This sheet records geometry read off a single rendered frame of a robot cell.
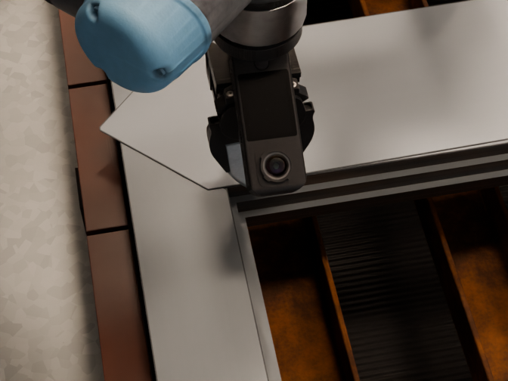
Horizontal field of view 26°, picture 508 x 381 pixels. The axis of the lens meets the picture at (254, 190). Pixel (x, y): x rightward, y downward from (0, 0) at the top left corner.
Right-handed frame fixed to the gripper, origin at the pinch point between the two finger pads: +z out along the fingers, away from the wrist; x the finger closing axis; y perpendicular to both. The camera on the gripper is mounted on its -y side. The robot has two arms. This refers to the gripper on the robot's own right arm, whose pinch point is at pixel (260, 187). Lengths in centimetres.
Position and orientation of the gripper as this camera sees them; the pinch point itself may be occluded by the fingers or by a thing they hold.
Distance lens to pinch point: 99.7
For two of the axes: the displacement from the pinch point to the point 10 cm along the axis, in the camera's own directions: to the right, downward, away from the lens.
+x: -9.8, 1.6, -1.1
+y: -1.9, -8.1, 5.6
